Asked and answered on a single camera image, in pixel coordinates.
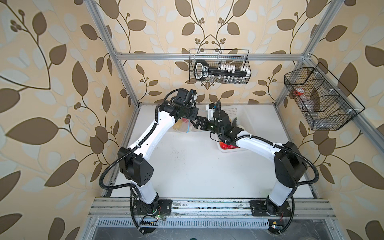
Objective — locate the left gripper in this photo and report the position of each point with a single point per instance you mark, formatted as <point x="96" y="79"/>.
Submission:
<point x="194" y="110"/>

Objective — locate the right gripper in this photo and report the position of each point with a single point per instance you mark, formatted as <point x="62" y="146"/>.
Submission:
<point x="203" y="120"/>

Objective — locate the yellow potato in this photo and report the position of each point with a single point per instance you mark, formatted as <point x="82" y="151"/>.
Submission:
<point x="184" y="125"/>

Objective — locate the clear zip top bag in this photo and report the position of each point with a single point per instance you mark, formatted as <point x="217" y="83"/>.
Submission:
<point x="177" y="124"/>

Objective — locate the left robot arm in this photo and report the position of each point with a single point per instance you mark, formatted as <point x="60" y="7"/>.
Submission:
<point x="134" y="161"/>

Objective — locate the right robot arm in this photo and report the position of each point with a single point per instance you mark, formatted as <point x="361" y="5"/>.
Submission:
<point x="292" y="169"/>

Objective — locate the red apple middle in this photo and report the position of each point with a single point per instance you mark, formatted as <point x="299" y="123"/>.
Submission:
<point x="224" y="146"/>

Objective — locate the white plastic basket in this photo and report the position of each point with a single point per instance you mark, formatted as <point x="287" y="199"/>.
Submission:
<point x="243" y="121"/>

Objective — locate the black tool in basket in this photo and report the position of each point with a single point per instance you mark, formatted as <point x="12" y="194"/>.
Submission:
<point x="220" y="72"/>

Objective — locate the red white item in basket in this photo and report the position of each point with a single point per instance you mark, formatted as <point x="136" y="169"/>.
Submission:
<point x="297" y="92"/>

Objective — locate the back wire basket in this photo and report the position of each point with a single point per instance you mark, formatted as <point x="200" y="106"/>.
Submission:
<point x="213" y="56"/>

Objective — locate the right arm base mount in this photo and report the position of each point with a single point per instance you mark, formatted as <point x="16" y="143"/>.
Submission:
<point x="270" y="208"/>

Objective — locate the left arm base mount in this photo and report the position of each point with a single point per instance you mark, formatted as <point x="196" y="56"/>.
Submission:
<point x="153" y="208"/>

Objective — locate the side wire basket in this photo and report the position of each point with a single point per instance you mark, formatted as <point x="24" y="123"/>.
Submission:
<point x="328" y="104"/>

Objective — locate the aluminium front rail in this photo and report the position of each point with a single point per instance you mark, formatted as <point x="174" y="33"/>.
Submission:
<point x="208" y="208"/>

